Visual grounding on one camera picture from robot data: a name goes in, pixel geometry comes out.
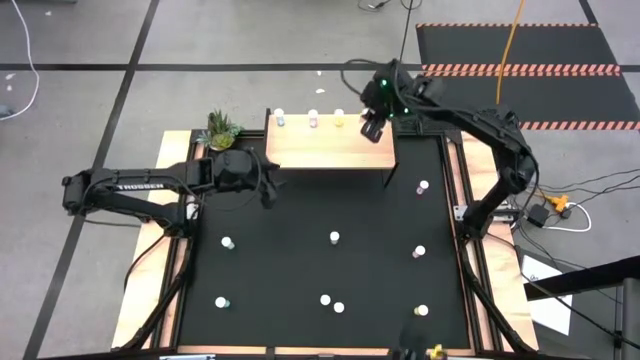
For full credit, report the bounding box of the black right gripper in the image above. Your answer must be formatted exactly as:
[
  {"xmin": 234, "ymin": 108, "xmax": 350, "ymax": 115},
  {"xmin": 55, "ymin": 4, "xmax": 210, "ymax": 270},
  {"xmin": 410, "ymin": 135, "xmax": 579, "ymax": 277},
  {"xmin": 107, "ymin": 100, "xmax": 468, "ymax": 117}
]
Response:
[{"xmin": 360, "ymin": 58, "xmax": 419, "ymax": 145}]

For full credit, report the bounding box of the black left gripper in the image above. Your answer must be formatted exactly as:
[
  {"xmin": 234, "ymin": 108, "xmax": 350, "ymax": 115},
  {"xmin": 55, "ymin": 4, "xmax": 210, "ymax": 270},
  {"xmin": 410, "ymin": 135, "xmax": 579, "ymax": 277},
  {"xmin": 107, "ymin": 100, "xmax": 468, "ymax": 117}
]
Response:
[{"xmin": 212, "ymin": 148, "xmax": 287, "ymax": 209}]

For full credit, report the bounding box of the wooden shelf with black legs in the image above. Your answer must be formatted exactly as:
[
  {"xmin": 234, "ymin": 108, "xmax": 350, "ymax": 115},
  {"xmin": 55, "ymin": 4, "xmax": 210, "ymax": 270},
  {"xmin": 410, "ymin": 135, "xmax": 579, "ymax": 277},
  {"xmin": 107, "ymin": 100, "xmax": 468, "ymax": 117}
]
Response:
[{"xmin": 263, "ymin": 107, "xmax": 400, "ymax": 191}]

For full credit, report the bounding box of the black perforated computer case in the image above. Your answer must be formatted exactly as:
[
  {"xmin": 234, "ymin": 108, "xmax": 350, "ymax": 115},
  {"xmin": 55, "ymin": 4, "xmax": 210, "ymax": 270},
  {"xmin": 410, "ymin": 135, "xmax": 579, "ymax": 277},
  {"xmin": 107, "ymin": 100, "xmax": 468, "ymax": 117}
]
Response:
[{"xmin": 392, "ymin": 110, "xmax": 527, "ymax": 171}]

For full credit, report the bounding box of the potted succulent plant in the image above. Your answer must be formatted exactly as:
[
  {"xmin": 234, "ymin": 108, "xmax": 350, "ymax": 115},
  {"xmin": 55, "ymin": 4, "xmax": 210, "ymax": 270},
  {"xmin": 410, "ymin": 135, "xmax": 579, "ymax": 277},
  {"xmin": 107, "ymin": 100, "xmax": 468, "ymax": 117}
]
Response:
[{"xmin": 196, "ymin": 108, "xmax": 246, "ymax": 154}]

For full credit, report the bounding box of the black power adapter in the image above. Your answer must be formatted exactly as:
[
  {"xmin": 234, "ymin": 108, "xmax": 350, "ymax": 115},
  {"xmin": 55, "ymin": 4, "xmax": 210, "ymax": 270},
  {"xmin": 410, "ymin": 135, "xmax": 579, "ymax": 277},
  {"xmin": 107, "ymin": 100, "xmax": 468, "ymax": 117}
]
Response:
[{"xmin": 527, "ymin": 203, "xmax": 550, "ymax": 229}]

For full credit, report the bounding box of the black hazard-striped floor mat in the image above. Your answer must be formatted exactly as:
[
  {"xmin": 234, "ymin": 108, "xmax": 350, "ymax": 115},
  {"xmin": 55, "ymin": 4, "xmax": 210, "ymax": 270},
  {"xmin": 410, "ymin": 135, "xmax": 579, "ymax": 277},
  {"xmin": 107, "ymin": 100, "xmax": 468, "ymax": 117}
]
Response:
[{"xmin": 416, "ymin": 22, "xmax": 640, "ymax": 132}]

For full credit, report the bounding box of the orange power splitter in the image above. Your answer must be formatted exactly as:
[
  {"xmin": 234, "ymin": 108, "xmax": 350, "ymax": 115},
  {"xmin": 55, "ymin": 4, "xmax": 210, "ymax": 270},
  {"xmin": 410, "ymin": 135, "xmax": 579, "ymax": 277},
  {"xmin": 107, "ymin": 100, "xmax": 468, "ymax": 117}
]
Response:
[{"xmin": 529, "ymin": 184, "xmax": 571, "ymax": 214}]

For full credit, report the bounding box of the white paper sheet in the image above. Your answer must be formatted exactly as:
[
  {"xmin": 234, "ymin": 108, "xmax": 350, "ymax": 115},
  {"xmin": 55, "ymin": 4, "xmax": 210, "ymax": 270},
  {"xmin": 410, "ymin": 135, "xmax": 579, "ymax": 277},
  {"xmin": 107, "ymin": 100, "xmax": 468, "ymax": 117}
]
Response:
[{"xmin": 519, "ymin": 253, "xmax": 574, "ymax": 337}]

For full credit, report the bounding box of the black beam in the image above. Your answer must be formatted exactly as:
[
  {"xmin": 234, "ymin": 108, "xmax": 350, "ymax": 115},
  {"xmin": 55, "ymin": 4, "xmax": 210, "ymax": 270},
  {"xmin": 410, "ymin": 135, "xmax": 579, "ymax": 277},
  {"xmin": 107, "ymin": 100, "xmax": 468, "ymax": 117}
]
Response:
[{"xmin": 523, "ymin": 255, "xmax": 640, "ymax": 302}]

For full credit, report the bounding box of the black hanging cable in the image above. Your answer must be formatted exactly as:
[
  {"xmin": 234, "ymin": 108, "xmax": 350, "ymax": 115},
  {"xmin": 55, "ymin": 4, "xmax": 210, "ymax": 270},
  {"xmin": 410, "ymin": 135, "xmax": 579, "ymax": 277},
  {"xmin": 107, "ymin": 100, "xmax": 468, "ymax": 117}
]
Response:
[{"xmin": 397, "ymin": 0, "xmax": 416, "ymax": 64}]

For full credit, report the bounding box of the yellow-orange hanging cable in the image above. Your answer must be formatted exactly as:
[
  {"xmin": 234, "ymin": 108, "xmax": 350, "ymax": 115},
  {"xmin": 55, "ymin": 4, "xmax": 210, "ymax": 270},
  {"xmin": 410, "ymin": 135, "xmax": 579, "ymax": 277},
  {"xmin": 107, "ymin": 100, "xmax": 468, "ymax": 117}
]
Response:
[{"xmin": 494, "ymin": 0, "xmax": 526, "ymax": 106}]

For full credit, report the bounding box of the white floor cable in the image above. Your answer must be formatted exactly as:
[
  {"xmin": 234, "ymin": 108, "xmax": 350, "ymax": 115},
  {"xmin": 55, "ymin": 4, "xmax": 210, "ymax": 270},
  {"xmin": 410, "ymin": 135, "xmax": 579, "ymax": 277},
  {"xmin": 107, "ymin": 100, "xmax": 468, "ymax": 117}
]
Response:
[{"xmin": 0, "ymin": 0, "xmax": 41, "ymax": 121}]

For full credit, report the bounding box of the grey post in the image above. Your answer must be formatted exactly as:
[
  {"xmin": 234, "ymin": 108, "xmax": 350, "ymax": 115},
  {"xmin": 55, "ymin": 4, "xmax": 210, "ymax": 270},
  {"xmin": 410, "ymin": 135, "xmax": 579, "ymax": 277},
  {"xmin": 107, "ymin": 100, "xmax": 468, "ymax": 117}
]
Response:
[{"xmin": 621, "ymin": 277, "xmax": 640, "ymax": 360}]

